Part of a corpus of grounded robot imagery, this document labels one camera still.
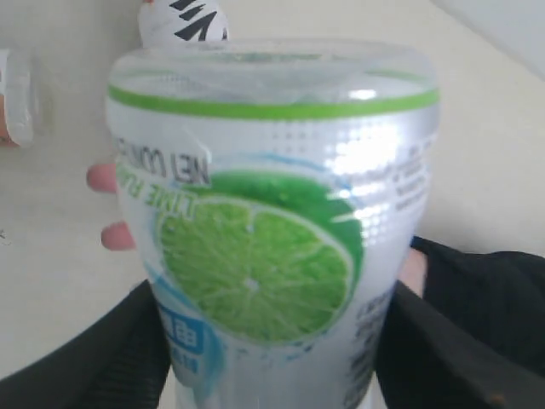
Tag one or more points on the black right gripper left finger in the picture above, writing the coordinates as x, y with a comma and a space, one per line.
121, 361

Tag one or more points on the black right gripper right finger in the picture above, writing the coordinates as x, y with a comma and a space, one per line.
425, 361

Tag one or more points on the tea bottle with bird label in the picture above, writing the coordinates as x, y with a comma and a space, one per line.
16, 99

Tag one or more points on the pink peach drink bottle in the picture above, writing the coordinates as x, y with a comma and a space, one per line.
163, 22

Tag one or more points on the black sleeved forearm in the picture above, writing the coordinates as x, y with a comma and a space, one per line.
497, 298

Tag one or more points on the lime label drink bottle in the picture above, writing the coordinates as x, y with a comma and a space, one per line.
272, 188

